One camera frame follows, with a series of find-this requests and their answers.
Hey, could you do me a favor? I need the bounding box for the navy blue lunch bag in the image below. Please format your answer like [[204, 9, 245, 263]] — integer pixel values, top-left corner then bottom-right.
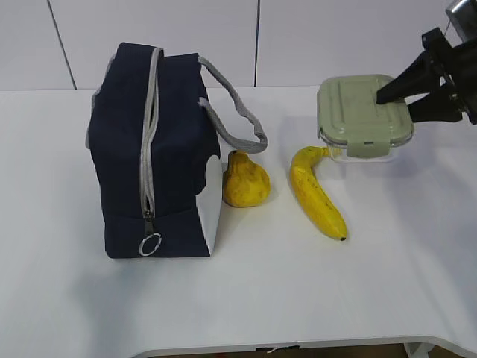
[[86, 43, 268, 259]]

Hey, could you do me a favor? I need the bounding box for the yellow pear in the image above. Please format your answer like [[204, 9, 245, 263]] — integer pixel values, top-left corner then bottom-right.
[[222, 150, 271, 208]]

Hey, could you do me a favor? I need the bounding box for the yellow banana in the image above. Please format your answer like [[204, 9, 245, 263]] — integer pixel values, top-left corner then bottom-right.
[[289, 146, 348, 242]]

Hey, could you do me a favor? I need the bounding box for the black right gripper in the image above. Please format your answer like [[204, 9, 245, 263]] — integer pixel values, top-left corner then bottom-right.
[[376, 28, 476, 125]]

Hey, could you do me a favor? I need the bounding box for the white table leg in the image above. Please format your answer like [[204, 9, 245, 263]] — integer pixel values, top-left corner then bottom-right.
[[403, 342, 435, 358]]

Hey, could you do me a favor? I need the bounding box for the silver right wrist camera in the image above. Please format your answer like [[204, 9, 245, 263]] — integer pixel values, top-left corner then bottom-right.
[[445, 0, 476, 43]]

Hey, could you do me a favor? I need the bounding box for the green lid glass container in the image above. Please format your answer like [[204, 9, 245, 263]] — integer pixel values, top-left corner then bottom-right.
[[317, 74, 414, 163]]

